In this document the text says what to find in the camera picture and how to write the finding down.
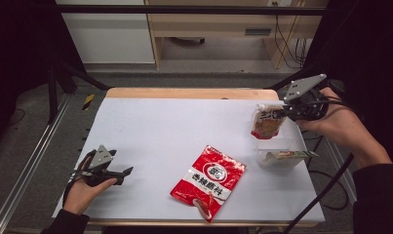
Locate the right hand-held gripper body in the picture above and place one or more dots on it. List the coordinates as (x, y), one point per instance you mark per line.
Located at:
(303, 97)

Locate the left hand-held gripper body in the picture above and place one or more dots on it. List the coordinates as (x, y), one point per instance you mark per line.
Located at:
(101, 159)

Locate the orange spout pouch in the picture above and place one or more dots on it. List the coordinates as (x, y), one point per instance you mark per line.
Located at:
(267, 125)

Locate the translucent plastic container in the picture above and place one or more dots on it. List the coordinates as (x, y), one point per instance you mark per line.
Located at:
(294, 144)

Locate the green and gold food pouch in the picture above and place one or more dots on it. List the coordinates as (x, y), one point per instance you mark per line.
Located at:
(291, 155)

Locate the red and white seasoning pouch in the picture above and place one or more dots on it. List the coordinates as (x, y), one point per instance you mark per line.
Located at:
(207, 182)

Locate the person's left hand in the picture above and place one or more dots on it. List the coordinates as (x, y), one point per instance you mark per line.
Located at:
(80, 195)

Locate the person's right hand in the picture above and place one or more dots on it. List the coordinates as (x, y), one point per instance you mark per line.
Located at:
(337, 123)

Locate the yellow and black floor tape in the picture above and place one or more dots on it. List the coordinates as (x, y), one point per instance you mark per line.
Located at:
(88, 101)

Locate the white table cover sheet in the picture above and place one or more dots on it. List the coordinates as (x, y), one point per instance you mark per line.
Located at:
(171, 130)

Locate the wooden table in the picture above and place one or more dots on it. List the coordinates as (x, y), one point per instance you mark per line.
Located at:
(184, 93)

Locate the light wooden desk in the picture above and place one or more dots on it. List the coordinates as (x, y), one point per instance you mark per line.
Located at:
(213, 24)

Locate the white cabinet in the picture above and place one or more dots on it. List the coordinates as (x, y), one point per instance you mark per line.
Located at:
(109, 35)

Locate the black horizontal frame bar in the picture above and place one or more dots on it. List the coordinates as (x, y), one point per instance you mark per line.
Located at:
(184, 9)

